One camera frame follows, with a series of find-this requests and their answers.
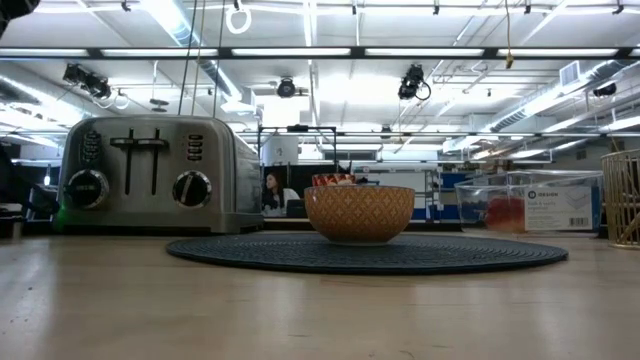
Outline orange patterned ceramic bowl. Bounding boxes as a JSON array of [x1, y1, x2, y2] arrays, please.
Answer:
[[303, 184, 416, 247]]

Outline gold wire utensil basket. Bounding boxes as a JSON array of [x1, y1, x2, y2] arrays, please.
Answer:
[[600, 148, 640, 251]]

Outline person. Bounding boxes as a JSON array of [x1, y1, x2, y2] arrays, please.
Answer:
[[261, 171, 302, 219]]

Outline white cylindrical tank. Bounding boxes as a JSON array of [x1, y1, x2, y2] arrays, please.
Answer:
[[259, 135, 300, 167]]

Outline round dark woven placemat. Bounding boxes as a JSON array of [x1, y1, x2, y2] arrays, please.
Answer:
[[165, 232, 570, 275]]

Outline black beam with light strips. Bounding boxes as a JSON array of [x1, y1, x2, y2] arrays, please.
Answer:
[[0, 46, 640, 60]]

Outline blue storage bins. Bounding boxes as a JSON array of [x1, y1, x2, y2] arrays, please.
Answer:
[[438, 172, 472, 222]]

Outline stainless steel four-slot toaster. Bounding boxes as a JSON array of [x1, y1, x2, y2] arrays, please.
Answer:
[[53, 114, 265, 236]]

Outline clear plastic storage bin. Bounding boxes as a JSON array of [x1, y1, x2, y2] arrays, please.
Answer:
[[453, 169, 605, 236]]

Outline white ceiling air vent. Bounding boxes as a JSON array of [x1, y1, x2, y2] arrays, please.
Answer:
[[558, 60, 582, 87]]

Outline round black ceiling camera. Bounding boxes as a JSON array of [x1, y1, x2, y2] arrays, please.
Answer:
[[275, 77, 298, 100]]

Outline black aluminium table frame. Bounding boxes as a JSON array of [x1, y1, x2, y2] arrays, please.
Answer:
[[0, 218, 464, 237]]

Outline black ceiling camera with cable loop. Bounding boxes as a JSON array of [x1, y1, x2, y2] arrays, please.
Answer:
[[397, 63, 432, 101]]

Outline thin hanging wire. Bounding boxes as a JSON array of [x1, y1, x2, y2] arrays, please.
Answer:
[[191, 0, 207, 117], [178, 0, 199, 117]]

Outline white hanging ring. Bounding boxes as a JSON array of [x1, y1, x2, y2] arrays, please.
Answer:
[[224, 3, 253, 36]]

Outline silver ventilation duct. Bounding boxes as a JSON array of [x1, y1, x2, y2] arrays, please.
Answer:
[[139, 0, 244, 101]]

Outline yellow hanging cord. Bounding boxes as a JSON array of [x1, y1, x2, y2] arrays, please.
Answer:
[[503, 0, 516, 70]]

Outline black ceiling camera cluster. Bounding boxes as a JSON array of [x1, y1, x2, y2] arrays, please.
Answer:
[[62, 63, 114, 100]]

